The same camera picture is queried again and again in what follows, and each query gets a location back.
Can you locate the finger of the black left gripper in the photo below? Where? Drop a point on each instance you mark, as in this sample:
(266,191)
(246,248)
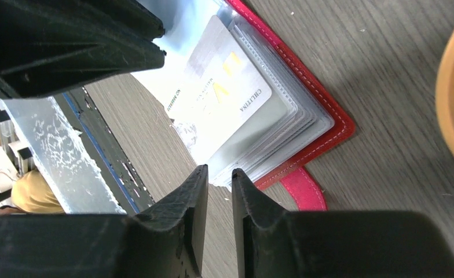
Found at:
(50,47)

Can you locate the aluminium frame rail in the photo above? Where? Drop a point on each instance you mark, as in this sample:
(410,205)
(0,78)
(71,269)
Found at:
(75,178)

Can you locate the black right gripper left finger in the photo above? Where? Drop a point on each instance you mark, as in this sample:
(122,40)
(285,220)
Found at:
(165,240)

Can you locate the red card holder wallet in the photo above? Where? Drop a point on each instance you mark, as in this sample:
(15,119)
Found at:
(298,123)

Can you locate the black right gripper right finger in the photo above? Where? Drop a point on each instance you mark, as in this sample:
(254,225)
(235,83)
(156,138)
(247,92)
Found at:
(274,242)

